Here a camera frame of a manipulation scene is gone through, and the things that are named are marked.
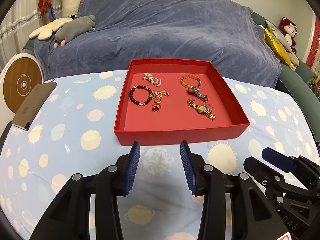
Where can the brown notebook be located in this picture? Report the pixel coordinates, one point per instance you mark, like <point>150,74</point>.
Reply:
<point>33,105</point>

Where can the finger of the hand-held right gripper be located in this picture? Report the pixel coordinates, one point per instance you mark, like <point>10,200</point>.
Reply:
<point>278,158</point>
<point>260,171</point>

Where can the red ribbon bow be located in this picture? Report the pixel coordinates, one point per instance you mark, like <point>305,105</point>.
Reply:
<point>45,5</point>

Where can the green padded headboard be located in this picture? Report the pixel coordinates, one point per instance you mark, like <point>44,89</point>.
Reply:
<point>297,85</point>

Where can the silver and red watch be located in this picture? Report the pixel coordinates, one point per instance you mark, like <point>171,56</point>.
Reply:
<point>198,93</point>

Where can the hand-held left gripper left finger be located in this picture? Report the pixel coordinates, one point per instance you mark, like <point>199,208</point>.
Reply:
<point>132,170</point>

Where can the red hanging wall decoration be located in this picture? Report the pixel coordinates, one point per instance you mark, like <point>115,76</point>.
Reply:
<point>315,42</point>

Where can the red cardboard box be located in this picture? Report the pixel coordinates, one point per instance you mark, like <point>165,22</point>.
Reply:
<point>175,115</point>

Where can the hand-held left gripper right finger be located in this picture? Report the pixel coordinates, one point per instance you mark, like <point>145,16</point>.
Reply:
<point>188,170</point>

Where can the grey printed cushion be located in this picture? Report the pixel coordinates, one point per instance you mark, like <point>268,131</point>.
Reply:
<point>277,31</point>

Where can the red monkey plush toy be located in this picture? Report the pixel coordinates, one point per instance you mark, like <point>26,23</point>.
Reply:
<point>288,31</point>

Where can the gold wrist watch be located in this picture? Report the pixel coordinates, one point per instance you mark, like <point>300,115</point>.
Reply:
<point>202,109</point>

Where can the flower shaped pillow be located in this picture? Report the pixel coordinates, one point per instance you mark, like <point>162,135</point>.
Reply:
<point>47,30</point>

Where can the gold hoop earring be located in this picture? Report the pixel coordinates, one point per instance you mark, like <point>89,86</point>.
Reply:
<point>158,101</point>

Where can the yellow cushion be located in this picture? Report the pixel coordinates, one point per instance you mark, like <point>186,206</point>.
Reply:
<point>277,47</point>

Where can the round white wooden-faced device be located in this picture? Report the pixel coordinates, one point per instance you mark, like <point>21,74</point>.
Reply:
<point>21,85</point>

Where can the grey plush toy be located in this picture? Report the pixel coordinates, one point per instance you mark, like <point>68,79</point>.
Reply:
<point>75,28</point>

